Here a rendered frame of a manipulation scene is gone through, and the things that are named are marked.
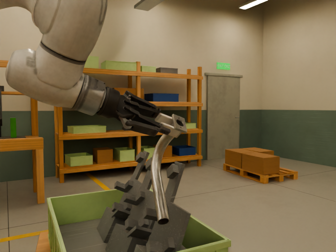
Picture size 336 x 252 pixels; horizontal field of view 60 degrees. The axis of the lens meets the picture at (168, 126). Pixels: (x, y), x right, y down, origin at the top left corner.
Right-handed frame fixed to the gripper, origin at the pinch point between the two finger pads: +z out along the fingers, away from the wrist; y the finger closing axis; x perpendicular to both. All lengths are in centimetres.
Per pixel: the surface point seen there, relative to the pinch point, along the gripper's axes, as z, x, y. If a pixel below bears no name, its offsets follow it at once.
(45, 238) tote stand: -11, 75, -3
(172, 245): 7.8, 15.8, -26.5
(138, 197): 6.8, 30.6, -4.3
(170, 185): 8.7, 14.2, -8.9
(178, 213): 8.7, 12.3, -18.9
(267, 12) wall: 446, 58, 681
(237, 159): 350, 241, 277
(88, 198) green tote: -1, 59, 9
